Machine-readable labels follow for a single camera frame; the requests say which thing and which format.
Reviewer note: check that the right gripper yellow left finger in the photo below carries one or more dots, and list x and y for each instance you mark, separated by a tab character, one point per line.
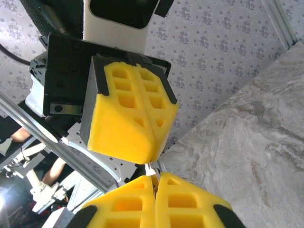
128	213

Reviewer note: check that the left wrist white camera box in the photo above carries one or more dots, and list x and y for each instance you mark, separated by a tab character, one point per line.
114	38

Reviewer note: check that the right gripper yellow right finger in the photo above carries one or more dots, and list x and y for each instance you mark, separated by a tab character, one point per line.
190	213

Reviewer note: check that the aluminium frame post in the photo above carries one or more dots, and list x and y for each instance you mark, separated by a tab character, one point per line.
278	21
35	130

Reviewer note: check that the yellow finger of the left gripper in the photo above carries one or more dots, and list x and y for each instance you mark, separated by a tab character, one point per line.
164	118
118	133

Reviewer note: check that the white background equipment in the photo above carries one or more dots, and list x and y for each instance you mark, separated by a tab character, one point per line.
35	183

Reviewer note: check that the person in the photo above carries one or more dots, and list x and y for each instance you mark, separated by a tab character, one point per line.
54	169

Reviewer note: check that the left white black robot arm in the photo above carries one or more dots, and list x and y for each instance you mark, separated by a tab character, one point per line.
104	164

